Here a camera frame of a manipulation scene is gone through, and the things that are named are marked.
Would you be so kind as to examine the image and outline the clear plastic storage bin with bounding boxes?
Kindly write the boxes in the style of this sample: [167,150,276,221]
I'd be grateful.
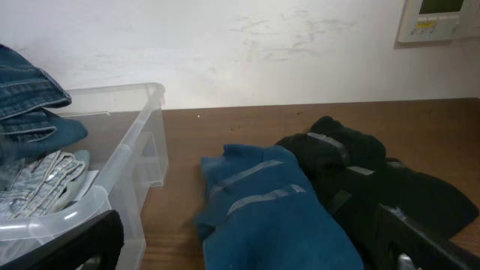
[1,83,169,269]

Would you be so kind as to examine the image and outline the black folded garment upper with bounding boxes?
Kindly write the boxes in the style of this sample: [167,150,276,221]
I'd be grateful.
[276,116,386,179]

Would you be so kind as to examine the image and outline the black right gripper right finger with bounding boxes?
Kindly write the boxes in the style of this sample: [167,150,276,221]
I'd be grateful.
[376,205,479,270]

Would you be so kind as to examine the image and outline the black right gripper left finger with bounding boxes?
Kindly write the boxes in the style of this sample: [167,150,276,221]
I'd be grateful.
[1,210,125,270]

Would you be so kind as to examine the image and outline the white wall control panel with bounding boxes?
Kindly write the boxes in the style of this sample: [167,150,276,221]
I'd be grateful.
[397,0,479,44]

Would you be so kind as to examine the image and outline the teal blue folded garment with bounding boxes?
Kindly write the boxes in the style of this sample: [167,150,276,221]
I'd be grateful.
[196,144,364,270]

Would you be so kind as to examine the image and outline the light blue jeans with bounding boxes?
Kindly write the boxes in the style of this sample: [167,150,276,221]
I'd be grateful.
[1,150,90,219]

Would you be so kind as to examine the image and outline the black folded garment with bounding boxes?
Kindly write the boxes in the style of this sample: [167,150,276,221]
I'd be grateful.
[276,116,386,179]
[311,158,479,269]

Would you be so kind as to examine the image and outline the dark blue jeans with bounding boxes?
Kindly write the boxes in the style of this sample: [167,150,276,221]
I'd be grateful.
[1,45,88,164]

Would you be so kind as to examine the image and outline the black folded garment lower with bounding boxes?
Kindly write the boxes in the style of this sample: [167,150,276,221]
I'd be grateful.
[311,158,479,269]

